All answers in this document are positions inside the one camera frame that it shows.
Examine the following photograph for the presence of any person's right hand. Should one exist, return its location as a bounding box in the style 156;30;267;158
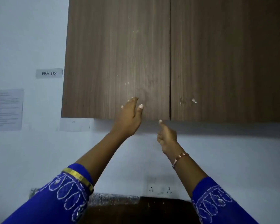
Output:
156;119;185;160

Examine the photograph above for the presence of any person's left hand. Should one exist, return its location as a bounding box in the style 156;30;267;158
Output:
111;97;144;138

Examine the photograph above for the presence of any brown wooden cabinet door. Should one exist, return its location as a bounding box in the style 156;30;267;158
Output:
61;0;171;120
170;0;280;123

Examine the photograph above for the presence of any brown wooden wall cabinet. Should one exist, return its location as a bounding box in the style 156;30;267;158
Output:
61;0;280;123

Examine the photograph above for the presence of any person's right forearm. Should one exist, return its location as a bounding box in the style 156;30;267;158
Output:
167;150;208;198

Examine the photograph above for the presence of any person's left forearm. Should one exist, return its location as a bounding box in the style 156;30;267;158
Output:
75;132;132;184

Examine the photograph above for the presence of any gold bangle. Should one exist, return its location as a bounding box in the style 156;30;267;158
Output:
62;167;95;195

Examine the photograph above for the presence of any printed white paper sheet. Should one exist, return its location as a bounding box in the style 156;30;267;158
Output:
0;88;25;132

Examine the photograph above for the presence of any pink beaded bracelet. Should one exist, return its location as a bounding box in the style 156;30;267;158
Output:
172;152;190;170

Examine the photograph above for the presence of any white wall socket plate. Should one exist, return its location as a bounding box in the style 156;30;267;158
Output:
146;176;178;197

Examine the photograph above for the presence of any small white wall label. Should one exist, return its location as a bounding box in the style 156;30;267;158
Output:
35;68;63;79

